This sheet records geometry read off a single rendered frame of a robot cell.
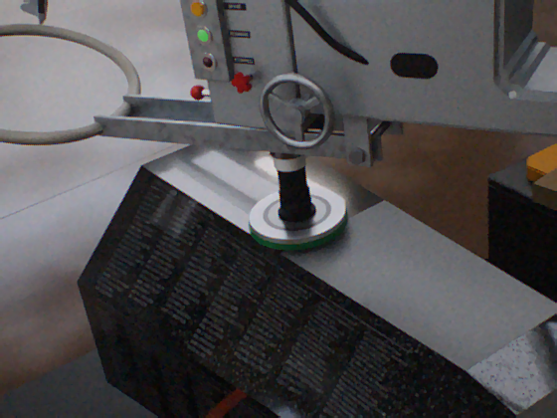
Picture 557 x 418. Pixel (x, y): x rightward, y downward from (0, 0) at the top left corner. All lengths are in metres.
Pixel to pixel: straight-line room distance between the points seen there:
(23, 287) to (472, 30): 2.50
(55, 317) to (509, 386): 2.13
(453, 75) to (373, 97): 0.15
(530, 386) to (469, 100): 0.49
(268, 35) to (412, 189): 2.21
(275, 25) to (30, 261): 2.34
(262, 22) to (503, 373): 0.74
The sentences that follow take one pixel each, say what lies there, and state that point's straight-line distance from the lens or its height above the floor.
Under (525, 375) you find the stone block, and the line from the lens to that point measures 1.59.
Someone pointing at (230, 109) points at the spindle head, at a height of 1.21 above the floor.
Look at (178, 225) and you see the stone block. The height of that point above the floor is 0.81.
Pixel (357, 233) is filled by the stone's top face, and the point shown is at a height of 0.87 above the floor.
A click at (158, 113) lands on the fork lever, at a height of 1.09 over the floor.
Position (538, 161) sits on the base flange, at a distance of 2.31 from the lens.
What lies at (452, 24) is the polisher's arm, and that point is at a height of 1.39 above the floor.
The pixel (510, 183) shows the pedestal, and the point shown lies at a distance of 2.29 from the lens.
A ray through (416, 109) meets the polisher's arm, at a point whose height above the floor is 1.24.
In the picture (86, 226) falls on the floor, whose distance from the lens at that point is 3.86.
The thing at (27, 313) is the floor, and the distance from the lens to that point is 3.43.
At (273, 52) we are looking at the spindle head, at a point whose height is 1.33.
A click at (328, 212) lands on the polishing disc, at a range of 1.88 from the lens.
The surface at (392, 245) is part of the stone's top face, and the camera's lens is 1.85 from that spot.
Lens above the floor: 1.91
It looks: 31 degrees down
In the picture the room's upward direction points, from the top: 9 degrees counter-clockwise
